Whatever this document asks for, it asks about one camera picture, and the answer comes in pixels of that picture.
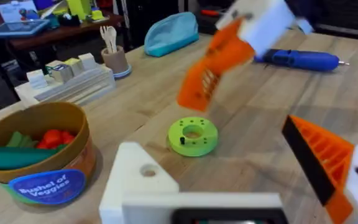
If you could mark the blue soft zip bag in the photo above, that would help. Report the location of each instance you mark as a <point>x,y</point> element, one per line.
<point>171,34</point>

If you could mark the wooden spoon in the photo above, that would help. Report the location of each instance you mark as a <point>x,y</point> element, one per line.
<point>112,37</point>

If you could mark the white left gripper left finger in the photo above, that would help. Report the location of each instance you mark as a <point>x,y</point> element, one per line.
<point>129,174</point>

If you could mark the yellow-green box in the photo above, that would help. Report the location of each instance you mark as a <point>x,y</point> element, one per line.
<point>79,8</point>

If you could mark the white board with blocks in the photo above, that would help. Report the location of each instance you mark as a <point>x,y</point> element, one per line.
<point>70,82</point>

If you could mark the green disc with holes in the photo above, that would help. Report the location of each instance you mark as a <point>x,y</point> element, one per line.
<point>204,140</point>

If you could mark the blue electric screwdriver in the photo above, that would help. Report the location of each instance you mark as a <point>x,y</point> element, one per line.
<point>303,59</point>

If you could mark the blue flat tray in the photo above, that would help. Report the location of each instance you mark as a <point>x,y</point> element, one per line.
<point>15,28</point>

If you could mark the finger of the white orange right gripper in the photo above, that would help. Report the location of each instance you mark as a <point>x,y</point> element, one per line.
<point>304,26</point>
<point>228,53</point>

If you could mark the white orange left gripper right finger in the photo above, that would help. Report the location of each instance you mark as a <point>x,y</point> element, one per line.
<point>328,155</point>

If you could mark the brown cup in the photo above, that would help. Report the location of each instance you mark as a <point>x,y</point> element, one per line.
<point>115,60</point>

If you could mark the brown tub with toy vegetables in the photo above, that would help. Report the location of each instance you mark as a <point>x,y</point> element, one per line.
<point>42,149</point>

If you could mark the dark wooden side table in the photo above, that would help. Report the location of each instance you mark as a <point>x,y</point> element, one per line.
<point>57,34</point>

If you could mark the small black screw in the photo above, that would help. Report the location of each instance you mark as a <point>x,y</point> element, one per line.
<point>182,140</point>

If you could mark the wooden fork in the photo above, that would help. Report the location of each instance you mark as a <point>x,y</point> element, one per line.
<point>105,37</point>

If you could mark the blue saucer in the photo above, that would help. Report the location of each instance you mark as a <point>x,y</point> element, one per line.
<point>124,72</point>

